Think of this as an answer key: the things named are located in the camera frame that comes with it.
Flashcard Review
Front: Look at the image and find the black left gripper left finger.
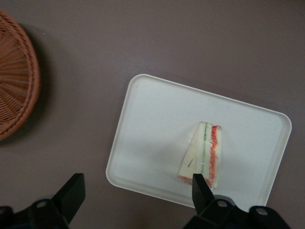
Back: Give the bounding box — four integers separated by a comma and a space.
14, 173, 86, 229

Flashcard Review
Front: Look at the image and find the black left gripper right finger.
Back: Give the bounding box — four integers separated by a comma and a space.
183, 173, 251, 229

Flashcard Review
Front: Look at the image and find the triangular layered sandwich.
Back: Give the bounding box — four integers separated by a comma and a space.
177, 121, 225, 191

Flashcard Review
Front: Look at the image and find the cream rectangular tray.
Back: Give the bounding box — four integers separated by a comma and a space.
105, 73, 293, 209

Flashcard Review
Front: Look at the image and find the brown round wicker basket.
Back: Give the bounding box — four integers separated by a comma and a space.
0, 8, 42, 142

